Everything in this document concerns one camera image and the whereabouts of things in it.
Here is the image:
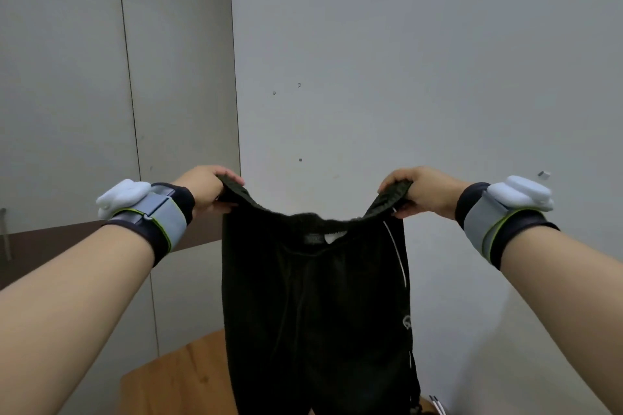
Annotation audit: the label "person's left hand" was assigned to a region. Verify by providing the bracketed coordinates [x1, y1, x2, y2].
[173, 165, 245, 216]

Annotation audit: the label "person's right hand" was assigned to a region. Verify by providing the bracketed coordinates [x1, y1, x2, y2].
[378, 167, 472, 220]

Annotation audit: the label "black shorts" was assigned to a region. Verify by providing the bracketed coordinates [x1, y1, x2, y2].
[216, 175, 423, 415]

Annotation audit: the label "person's right forearm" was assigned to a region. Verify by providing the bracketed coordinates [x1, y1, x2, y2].
[500, 225, 623, 415]

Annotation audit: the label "person's left forearm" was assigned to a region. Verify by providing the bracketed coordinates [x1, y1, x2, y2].
[0, 223, 156, 415]

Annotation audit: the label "grey and black wristband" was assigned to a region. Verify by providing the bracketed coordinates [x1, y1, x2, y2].
[455, 182, 561, 271]
[102, 182, 196, 267]

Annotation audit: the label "white wrist tracker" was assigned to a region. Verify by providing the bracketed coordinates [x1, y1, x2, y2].
[96, 179, 152, 220]
[487, 175, 556, 213]

